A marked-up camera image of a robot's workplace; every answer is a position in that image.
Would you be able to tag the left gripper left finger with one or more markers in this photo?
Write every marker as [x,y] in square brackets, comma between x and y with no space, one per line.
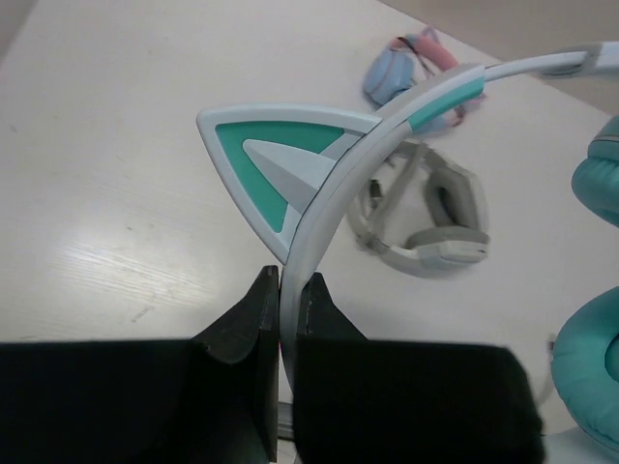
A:
[211,398]

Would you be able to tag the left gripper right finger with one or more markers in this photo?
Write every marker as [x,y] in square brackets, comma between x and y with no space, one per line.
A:
[361,400]

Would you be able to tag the teal cat-ear headphones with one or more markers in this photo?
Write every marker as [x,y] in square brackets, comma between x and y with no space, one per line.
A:
[548,290]

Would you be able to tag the white grey headphones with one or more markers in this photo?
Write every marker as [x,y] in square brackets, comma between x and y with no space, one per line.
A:
[456,203]

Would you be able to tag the blue pink cat-ear headphones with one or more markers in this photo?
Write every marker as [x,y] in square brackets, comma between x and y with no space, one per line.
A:
[407,61]

